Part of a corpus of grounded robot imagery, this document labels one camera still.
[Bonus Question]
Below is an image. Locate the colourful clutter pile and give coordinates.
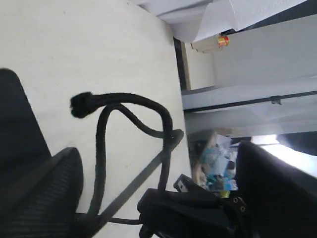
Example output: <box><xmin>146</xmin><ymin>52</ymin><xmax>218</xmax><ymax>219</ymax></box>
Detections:
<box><xmin>189</xmin><ymin>131</ymin><xmax>238</xmax><ymax>198</ymax></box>

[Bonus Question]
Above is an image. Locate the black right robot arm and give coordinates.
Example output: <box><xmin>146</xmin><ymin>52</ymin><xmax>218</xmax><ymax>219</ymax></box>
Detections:
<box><xmin>137</xmin><ymin>175</ymin><xmax>251</xmax><ymax>238</ymax></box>

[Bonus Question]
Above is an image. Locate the red yellow small object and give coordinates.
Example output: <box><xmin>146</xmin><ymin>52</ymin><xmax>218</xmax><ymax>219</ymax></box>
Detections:
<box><xmin>217</xmin><ymin>35</ymin><xmax>230</xmax><ymax>48</ymax></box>

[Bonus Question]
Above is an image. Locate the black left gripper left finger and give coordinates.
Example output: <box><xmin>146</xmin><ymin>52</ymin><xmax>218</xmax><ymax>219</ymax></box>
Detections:
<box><xmin>0</xmin><ymin>147</ymin><xmax>84</xmax><ymax>238</ymax></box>

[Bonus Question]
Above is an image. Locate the black cord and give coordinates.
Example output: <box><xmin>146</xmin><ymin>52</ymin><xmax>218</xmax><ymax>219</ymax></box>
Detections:
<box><xmin>70</xmin><ymin>92</ymin><xmax>185</xmax><ymax>238</ymax></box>

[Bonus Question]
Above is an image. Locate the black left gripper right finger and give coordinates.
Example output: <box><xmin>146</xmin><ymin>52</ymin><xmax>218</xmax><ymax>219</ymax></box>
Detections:
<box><xmin>235</xmin><ymin>142</ymin><xmax>317</xmax><ymax>238</ymax></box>

